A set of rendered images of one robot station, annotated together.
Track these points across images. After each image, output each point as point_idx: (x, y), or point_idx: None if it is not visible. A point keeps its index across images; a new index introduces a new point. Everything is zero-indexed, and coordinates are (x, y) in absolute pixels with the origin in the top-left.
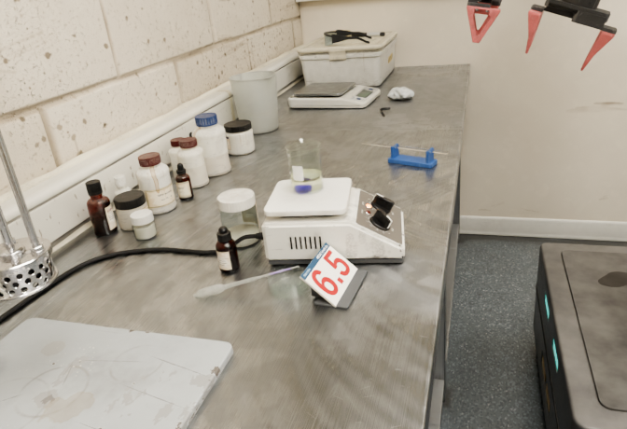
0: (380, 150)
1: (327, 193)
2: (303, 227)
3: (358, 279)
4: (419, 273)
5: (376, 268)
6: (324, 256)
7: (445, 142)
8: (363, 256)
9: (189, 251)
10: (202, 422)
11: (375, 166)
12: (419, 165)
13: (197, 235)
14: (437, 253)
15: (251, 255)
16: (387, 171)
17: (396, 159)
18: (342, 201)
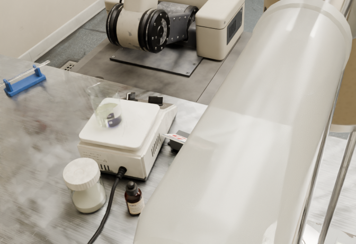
0: None
1: (127, 111)
2: (154, 135)
3: (187, 134)
4: (189, 110)
5: (175, 126)
6: (175, 138)
7: (2, 62)
8: (169, 126)
9: (92, 241)
10: (309, 216)
11: (10, 104)
12: (37, 81)
13: (55, 240)
14: (170, 99)
15: (121, 193)
16: (27, 99)
17: (17, 89)
18: (147, 105)
